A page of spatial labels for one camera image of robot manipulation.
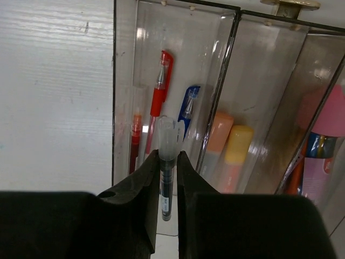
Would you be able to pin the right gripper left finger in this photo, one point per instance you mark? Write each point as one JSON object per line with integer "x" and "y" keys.
{"x": 120, "y": 222}

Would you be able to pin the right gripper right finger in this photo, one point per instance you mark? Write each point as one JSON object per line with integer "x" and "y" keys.
{"x": 216, "y": 225}

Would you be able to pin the yellow cap highlighter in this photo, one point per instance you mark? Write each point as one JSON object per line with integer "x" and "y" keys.
{"x": 236, "y": 151}

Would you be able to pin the red refill pen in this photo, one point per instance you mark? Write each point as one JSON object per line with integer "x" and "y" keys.
{"x": 139, "y": 102}

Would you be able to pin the orange cap highlighter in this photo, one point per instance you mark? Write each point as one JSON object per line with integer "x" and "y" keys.
{"x": 220, "y": 131}

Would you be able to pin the dark teal pen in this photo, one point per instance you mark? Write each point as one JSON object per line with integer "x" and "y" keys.
{"x": 170, "y": 139}

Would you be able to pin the blue gel pen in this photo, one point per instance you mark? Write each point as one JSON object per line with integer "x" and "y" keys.
{"x": 187, "y": 107}

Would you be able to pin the pink cap highlighter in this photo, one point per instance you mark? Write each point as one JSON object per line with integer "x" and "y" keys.
{"x": 313, "y": 168}

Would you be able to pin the red gel pen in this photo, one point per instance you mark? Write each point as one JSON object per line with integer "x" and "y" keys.
{"x": 159, "y": 94}

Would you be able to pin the clear container middle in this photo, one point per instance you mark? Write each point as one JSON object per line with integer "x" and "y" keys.
{"x": 259, "y": 60}

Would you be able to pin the clear container left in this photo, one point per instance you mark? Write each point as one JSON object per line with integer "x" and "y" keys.
{"x": 196, "y": 33}

